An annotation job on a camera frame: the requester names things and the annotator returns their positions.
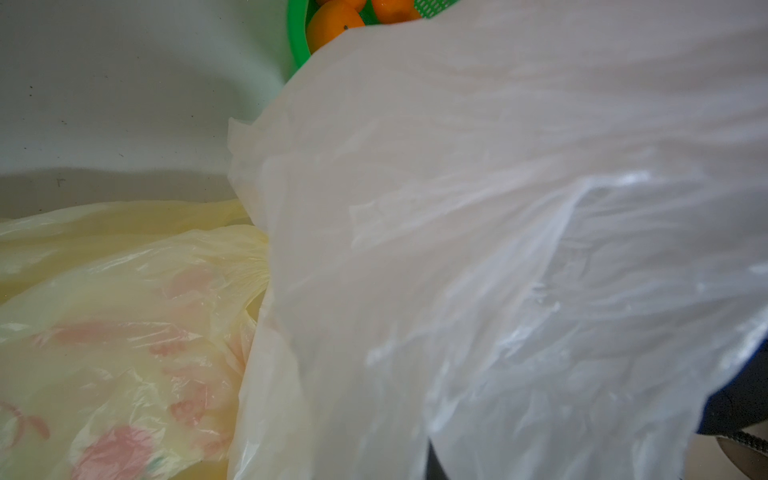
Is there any white plastic bag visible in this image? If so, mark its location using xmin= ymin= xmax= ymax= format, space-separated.
xmin=229 ymin=1 xmax=767 ymax=479

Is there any yellow plastic bag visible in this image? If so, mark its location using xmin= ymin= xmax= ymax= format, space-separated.
xmin=1 ymin=200 xmax=269 ymax=479

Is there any orange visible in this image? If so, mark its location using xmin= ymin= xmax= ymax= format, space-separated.
xmin=306 ymin=0 xmax=366 ymax=54
xmin=370 ymin=0 xmax=421 ymax=24

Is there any green plastic basket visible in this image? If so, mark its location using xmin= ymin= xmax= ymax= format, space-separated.
xmin=287 ymin=0 xmax=456 ymax=68

